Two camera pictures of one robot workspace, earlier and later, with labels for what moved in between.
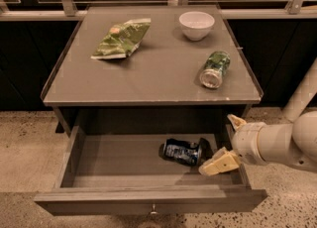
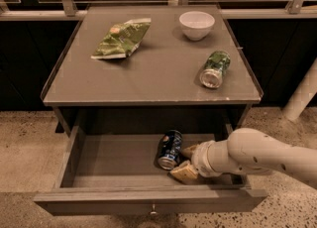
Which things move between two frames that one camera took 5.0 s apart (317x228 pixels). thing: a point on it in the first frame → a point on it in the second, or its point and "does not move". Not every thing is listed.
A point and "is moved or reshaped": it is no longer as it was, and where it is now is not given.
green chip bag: (122, 40) does not move
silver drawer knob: (154, 209) does not move
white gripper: (246, 142) → (200, 158)
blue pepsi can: (184, 152) is moved or reshaped
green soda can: (215, 66) does not move
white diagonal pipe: (303, 92) does not move
